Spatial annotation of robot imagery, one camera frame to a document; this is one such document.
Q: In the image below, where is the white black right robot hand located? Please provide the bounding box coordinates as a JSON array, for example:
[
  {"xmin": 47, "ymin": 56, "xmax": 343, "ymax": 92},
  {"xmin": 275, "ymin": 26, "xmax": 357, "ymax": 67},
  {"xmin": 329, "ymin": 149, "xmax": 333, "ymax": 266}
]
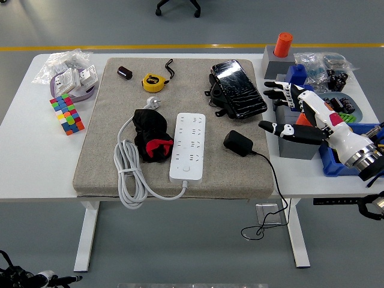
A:
[{"xmin": 258, "ymin": 80, "xmax": 374, "ymax": 167}]

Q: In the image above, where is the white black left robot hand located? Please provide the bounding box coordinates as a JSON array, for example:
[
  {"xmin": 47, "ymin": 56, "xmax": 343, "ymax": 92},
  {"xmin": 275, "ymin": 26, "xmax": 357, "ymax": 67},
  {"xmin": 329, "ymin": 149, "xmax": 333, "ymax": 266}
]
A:
[{"xmin": 35, "ymin": 269, "xmax": 83, "ymax": 288}]

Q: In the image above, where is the thin black adapter cord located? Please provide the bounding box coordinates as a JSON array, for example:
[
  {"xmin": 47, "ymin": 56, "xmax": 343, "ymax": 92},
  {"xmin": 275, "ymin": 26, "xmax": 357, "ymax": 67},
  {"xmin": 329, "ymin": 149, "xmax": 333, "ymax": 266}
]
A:
[{"xmin": 250, "ymin": 151, "xmax": 292, "ymax": 241}]

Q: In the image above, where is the black power adapter plug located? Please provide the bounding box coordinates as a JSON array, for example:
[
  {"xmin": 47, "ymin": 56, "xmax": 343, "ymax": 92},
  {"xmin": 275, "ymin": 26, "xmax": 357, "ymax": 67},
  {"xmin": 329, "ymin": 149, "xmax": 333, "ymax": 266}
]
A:
[{"xmin": 223, "ymin": 130, "xmax": 254, "ymax": 157}]

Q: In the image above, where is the white power strip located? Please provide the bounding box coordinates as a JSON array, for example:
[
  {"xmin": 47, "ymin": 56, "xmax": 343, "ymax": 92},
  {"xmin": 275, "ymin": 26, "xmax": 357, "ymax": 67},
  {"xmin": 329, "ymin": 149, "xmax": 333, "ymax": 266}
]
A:
[{"xmin": 169, "ymin": 112, "xmax": 207, "ymax": 184}]

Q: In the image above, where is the light blue plate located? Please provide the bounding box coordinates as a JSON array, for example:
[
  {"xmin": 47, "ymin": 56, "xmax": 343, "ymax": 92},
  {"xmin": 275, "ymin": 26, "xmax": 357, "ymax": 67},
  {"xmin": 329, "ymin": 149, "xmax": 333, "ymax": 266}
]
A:
[{"xmin": 317, "ymin": 92, "xmax": 364, "ymax": 123}]

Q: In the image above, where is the black capacitors pile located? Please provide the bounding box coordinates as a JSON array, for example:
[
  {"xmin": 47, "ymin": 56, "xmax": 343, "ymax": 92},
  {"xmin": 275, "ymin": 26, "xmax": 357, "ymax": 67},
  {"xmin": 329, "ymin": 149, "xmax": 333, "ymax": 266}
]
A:
[{"xmin": 329, "ymin": 96, "xmax": 356, "ymax": 114}]

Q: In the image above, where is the blue plastic bin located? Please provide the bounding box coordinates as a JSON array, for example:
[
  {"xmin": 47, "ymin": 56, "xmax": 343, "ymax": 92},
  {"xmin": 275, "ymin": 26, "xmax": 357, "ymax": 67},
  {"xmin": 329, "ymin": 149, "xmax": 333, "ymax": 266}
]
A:
[{"xmin": 318, "ymin": 122, "xmax": 384, "ymax": 178}]

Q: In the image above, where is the orange cylinder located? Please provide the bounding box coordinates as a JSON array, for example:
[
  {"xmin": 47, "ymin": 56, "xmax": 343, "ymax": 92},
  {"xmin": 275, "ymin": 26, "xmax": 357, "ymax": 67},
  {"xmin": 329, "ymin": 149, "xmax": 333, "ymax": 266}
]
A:
[
  {"xmin": 295, "ymin": 111, "xmax": 311, "ymax": 126},
  {"xmin": 274, "ymin": 32, "xmax": 294, "ymax": 58}
]

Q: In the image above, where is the bag of black capacitors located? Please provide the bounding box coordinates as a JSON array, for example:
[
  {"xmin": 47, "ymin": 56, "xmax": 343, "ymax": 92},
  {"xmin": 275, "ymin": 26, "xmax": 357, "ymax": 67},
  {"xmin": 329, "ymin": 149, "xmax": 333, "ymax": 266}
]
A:
[{"xmin": 326, "ymin": 68, "xmax": 350, "ymax": 92}]

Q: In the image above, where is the white table leg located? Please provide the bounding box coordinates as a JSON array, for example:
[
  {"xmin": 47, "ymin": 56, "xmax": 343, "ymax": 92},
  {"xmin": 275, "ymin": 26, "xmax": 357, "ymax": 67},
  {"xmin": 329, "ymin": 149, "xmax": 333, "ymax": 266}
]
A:
[
  {"xmin": 281, "ymin": 197, "xmax": 311, "ymax": 269},
  {"xmin": 73, "ymin": 200, "xmax": 100, "ymax": 272}
]

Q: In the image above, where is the black table control panel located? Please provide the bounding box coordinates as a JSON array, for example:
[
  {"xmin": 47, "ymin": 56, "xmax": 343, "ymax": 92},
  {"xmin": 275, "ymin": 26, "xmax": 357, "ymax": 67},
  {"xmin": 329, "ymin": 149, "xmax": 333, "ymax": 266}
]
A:
[{"xmin": 313, "ymin": 197, "xmax": 360, "ymax": 206}]

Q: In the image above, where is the clear bag of blue parts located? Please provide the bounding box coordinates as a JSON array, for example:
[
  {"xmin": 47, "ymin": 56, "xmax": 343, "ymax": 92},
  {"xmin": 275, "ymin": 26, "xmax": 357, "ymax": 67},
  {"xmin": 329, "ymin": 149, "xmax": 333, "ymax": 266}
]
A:
[{"xmin": 293, "ymin": 52, "xmax": 330, "ymax": 91}]

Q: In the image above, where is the clear bag of metal parts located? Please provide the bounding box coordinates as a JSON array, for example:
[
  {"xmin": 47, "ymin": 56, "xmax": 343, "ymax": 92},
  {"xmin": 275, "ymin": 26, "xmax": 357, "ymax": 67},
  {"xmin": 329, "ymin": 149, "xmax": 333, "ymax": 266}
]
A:
[{"xmin": 322, "ymin": 52, "xmax": 360, "ymax": 73}]

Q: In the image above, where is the metal floor plate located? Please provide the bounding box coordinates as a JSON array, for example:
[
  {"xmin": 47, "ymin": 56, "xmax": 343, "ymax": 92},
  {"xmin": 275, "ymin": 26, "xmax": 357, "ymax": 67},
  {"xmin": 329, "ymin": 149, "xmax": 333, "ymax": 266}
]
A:
[{"xmin": 255, "ymin": 203, "xmax": 283, "ymax": 226}]

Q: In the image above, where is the black phone holder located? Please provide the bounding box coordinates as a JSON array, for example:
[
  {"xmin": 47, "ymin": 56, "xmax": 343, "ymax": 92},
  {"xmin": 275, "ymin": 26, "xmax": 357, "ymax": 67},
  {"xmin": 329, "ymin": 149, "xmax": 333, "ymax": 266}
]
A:
[{"xmin": 205, "ymin": 73, "xmax": 241, "ymax": 119}]

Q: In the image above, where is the grey-brown fabric mat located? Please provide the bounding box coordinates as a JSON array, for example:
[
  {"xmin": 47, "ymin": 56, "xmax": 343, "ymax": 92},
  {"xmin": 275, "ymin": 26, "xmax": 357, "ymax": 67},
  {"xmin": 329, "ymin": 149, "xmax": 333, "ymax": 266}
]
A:
[{"xmin": 72, "ymin": 57, "xmax": 275, "ymax": 200}]

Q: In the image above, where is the multicolour puzzle cube block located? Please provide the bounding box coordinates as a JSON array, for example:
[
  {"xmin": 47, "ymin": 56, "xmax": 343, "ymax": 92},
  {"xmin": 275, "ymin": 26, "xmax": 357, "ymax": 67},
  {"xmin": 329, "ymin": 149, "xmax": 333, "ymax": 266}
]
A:
[{"xmin": 49, "ymin": 92, "xmax": 86, "ymax": 136}]

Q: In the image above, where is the black cloth with red patch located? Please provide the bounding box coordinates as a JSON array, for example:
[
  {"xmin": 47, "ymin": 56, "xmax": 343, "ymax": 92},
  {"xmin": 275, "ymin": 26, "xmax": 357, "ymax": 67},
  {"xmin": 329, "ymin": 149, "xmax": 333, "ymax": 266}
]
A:
[{"xmin": 133, "ymin": 109, "xmax": 175, "ymax": 163}]

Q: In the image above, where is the purple band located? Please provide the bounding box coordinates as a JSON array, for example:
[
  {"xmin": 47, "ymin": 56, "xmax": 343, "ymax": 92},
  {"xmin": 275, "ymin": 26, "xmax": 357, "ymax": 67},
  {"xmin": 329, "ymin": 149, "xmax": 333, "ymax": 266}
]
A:
[{"xmin": 49, "ymin": 73, "xmax": 99, "ymax": 103}]

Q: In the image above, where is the yellow tape measure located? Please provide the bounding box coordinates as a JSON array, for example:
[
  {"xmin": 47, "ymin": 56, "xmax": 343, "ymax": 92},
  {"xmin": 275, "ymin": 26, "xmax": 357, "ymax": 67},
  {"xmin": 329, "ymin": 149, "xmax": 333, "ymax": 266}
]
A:
[{"xmin": 142, "ymin": 58, "xmax": 175, "ymax": 92}]

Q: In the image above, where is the white socket module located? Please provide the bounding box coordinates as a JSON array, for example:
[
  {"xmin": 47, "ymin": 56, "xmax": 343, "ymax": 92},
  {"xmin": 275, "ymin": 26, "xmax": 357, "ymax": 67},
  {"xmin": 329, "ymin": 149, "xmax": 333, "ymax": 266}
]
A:
[
  {"xmin": 78, "ymin": 64, "xmax": 99, "ymax": 88},
  {"xmin": 53, "ymin": 67, "xmax": 80, "ymax": 93}
]

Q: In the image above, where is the clear bag of white parts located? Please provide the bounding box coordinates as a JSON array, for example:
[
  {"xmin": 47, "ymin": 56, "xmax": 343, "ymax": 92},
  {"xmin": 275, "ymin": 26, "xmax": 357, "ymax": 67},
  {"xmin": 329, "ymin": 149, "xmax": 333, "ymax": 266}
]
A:
[{"xmin": 32, "ymin": 49, "xmax": 94, "ymax": 86}]

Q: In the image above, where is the black office chair base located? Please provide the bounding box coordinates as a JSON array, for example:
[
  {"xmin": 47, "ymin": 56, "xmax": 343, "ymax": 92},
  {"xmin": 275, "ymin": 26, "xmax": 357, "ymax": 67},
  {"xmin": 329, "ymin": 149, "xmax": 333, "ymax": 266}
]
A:
[{"xmin": 155, "ymin": 0, "xmax": 201, "ymax": 18}]

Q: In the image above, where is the dark brown cylinder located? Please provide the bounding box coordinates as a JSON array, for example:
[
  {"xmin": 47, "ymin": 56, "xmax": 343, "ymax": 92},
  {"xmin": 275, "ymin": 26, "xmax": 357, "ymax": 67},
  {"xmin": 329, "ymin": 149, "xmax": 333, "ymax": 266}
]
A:
[{"xmin": 116, "ymin": 65, "xmax": 133, "ymax": 80}]

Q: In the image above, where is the white power strip cable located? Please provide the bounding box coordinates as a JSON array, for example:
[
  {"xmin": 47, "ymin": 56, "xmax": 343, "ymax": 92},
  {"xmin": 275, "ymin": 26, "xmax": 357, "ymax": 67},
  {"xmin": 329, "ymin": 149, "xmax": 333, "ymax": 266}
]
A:
[{"xmin": 113, "ymin": 96, "xmax": 190, "ymax": 210}]

